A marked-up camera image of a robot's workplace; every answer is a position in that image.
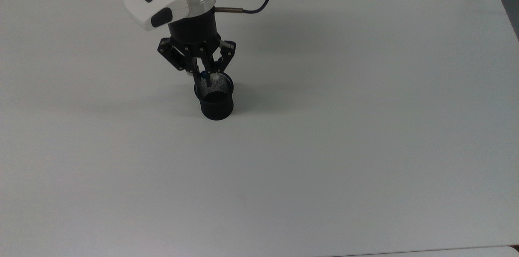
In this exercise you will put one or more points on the black mesh pen cup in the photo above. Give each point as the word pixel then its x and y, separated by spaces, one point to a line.
pixel 217 105

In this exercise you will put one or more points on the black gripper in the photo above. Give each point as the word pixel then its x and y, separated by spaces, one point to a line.
pixel 192 30

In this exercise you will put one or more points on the blue capped marker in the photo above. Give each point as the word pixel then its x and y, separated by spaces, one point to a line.
pixel 211 77

